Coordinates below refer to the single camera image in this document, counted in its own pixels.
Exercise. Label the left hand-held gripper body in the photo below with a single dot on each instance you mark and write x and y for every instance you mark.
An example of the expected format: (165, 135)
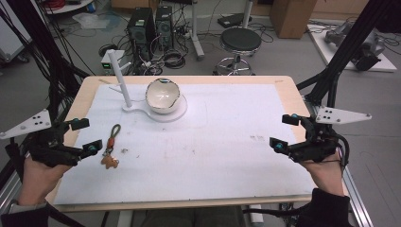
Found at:
(53, 153)

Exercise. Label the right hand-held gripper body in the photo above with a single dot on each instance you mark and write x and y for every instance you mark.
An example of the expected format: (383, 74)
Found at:
(315, 148)

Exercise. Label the person's right hand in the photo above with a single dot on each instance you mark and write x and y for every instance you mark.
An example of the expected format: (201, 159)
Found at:
(327, 176)

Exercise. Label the person's left hand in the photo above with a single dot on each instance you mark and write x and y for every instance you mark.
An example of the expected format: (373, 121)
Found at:
(39, 181)

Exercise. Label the white stand with pole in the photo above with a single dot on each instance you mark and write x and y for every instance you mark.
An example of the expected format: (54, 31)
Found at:
(121, 78)

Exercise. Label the white box with green display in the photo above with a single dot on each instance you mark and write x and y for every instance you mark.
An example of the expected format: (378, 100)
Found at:
(107, 64)

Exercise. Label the white table mat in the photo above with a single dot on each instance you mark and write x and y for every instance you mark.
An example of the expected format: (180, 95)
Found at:
(205, 151)

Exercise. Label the white floor board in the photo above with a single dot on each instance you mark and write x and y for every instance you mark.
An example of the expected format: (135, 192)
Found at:
(331, 55)

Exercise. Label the white bowl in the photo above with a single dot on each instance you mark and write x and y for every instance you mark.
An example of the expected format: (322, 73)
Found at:
(160, 94)

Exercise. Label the black round stool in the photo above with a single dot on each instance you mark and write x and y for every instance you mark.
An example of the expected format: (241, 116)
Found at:
(240, 39)

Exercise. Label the cardboard box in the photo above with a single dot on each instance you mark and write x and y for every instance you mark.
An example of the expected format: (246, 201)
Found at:
(291, 19)

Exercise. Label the clear plastic sheet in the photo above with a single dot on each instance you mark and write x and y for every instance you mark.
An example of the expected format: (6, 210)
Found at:
(91, 21)

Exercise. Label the grey machine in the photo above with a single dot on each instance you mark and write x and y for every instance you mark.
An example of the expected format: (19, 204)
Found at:
(370, 47)

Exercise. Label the grey cabinet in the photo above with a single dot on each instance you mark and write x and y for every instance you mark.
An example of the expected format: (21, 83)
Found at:
(11, 41)

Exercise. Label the black computer tower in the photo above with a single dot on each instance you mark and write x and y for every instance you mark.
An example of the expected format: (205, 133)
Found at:
(164, 28)
(140, 31)

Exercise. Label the black flat device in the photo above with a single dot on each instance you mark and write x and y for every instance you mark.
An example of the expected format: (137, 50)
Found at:
(233, 20)

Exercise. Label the round white table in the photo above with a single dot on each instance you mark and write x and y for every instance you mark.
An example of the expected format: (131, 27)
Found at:
(69, 7)

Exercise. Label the white table leg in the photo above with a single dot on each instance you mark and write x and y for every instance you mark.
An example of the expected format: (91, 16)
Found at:
(196, 31)

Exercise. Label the aluminium rail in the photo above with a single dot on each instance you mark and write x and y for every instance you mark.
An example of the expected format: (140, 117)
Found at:
(357, 201)
(8, 194)

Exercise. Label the black metal frame stand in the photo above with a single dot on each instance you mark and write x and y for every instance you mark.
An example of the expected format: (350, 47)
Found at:
(346, 47)
(41, 41)

